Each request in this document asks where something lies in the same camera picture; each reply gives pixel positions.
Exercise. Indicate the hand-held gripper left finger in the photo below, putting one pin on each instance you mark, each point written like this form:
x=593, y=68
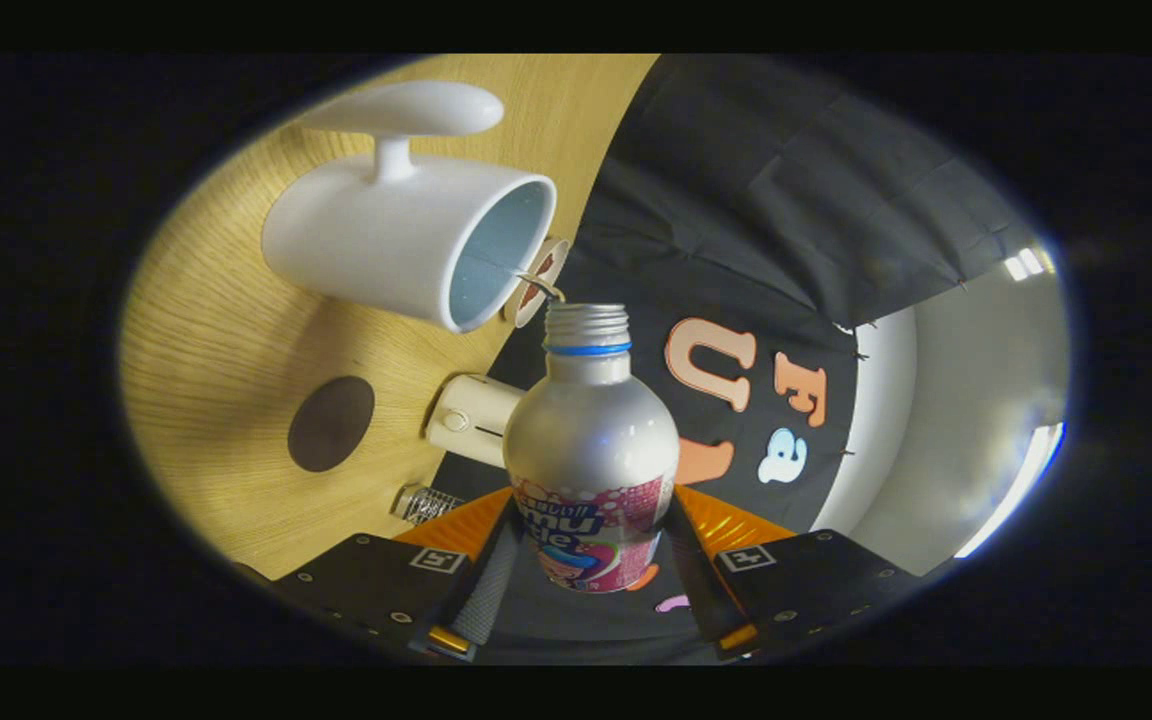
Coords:
x=486, y=590

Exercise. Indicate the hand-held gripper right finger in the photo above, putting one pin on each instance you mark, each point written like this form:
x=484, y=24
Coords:
x=701, y=585

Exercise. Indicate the silver juice bottle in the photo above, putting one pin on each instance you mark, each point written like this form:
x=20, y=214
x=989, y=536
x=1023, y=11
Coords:
x=591, y=435

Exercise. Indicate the dark round coaster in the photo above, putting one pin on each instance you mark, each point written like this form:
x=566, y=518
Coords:
x=331, y=424

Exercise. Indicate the white cup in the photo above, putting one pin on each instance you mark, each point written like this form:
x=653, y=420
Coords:
x=376, y=240

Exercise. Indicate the white toaster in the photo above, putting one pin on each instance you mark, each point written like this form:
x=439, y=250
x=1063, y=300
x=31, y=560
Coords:
x=471, y=418

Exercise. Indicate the white oval plate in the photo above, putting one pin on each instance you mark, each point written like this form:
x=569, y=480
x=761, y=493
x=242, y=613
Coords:
x=554, y=262

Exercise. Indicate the ceiling panel light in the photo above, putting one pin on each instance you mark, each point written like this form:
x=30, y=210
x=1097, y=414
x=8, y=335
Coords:
x=1021, y=485

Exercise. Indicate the wooden table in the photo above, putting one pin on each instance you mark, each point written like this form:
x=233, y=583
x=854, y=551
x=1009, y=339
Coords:
x=226, y=350

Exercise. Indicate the ceiling strip light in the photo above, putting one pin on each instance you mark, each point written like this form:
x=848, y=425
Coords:
x=1026, y=263

